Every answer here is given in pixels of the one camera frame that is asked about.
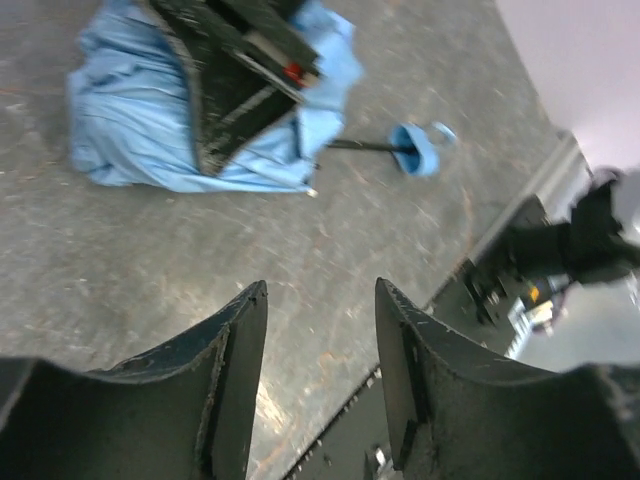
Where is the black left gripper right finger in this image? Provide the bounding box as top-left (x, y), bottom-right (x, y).
top-left (375, 278), bottom-right (639, 479)

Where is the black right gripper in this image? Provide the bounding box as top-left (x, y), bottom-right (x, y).
top-left (149, 1), bottom-right (320, 175)

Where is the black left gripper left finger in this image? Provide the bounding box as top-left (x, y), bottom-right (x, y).
top-left (1, 281), bottom-right (268, 479)

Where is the light blue folding umbrella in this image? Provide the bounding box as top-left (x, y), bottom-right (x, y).
top-left (67, 0), bottom-right (457, 195)

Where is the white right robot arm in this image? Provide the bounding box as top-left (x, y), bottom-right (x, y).
top-left (144, 1), bottom-right (639, 284)

